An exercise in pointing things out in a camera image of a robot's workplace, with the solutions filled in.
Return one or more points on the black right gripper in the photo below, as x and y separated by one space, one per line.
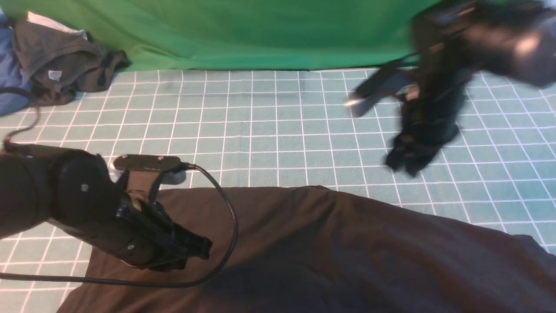
429 122

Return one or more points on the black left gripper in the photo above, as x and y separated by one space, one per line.
111 223

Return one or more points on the dark gray long-sleeved shirt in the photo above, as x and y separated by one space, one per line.
314 250

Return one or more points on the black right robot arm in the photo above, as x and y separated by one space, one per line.
454 39

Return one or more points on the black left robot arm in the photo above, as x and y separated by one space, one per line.
72 189

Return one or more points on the crumpled dark gray shirt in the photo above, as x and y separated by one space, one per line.
61 65

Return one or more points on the green grid cutting mat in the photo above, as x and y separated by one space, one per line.
290 128

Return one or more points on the green backdrop cloth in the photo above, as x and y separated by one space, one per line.
239 34

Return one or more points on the blue garment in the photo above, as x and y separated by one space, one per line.
11 72

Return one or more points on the white folded cloth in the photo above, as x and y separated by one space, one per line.
47 22

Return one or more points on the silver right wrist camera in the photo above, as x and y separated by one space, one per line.
387 81

